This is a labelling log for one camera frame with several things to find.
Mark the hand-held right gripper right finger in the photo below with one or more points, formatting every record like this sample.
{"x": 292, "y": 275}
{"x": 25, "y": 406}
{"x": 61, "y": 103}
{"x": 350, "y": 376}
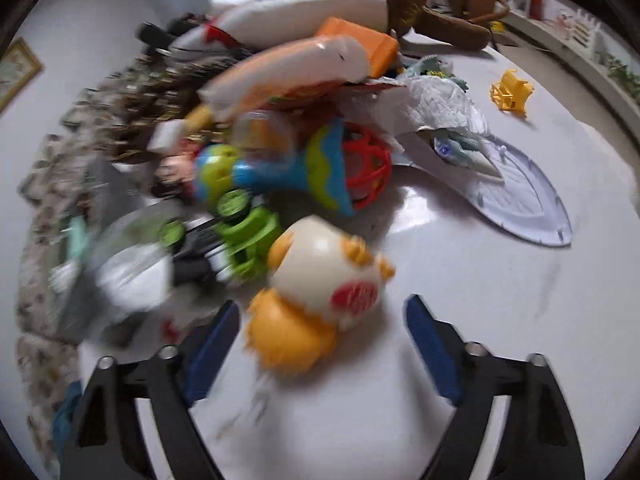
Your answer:
{"x": 430, "y": 345}

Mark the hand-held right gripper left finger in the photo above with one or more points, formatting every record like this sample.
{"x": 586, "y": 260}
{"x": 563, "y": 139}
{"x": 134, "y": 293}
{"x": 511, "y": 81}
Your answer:
{"x": 220, "y": 340}

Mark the green toy car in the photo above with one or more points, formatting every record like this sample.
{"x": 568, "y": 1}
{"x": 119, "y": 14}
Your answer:
{"x": 250, "y": 240}

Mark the orange white chick toy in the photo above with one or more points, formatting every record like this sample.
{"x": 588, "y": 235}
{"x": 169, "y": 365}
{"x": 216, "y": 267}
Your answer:
{"x": 310, "y": 265}

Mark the white pointed plastic board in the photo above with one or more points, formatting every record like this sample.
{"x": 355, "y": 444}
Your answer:
{"x": 520, "y": 195}

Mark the small doll figure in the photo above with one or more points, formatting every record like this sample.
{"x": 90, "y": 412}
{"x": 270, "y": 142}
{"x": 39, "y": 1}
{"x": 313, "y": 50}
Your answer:
{"x": 175, "y": 167}

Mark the colourful rattle with red ball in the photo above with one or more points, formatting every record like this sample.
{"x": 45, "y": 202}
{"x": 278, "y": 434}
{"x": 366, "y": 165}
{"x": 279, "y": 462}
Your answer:
{"x": 320, "y": 170}

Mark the grey blue toy figure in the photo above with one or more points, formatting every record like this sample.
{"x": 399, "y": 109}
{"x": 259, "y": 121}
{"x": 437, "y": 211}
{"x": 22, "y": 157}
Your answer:
{"x": 452, "y": 149}

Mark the floral patterned cloth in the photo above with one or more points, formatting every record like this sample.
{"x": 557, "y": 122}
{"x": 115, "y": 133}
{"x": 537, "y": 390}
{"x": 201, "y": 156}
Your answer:
{"x": 45, "y": 200}

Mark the crumpled clear plastic bag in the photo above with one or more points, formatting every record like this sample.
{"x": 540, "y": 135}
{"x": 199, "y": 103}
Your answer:
{"x": 440, "y": 105}

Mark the yellow toy chair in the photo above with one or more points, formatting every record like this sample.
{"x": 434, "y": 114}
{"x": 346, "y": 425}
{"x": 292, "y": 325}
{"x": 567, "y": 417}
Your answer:
{"x": 512, "y": 91}

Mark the teal plastic dinosaur toy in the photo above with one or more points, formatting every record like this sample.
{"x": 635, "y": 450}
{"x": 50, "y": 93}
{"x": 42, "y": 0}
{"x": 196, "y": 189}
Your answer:
{"x": 435, "y": 67}

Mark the white orange snack packet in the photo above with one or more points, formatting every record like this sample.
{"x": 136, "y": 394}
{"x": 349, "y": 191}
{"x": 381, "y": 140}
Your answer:
{"x": 290, "y": 65}

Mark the orange box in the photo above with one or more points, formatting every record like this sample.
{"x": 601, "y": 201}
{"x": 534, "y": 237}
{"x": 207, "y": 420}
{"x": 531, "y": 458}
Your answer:
{"x": 360, "y": 35}

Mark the brown plush toy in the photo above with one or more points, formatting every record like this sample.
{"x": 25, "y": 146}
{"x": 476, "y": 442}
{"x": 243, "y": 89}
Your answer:
{"x": 450, "y": 27}

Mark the leafy green plant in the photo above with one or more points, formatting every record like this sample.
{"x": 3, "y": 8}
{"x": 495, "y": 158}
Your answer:
{"x": 625, "y": 75}

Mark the gold framed picture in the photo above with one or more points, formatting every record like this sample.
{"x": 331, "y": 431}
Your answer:
{"x": 15, "y": 72}

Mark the white long plush toy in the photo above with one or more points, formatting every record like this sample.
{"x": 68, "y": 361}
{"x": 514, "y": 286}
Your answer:
{"x": 300, "y": 10}

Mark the wicker chair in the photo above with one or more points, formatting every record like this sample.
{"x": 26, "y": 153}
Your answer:
{"x": 496, "y": 10}

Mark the white wooden rack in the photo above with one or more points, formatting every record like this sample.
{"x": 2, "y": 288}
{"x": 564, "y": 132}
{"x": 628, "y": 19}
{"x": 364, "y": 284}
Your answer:
{"x": 582, "y": 27}

